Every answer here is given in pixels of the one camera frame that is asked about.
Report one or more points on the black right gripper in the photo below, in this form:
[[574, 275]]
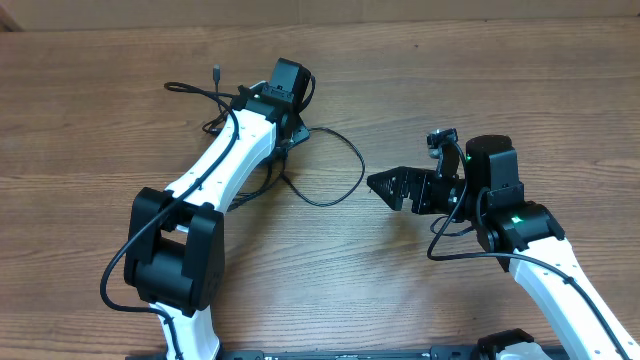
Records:
[[404, 178]]

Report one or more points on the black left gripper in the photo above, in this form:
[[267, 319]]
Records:
[[299, 132]]

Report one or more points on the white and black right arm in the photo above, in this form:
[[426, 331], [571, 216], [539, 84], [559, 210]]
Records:
[[479, 183]]

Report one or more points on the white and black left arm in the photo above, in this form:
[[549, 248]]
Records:
[[176, 261]]

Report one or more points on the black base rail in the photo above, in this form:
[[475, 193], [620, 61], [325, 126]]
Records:
[[486, 348]]

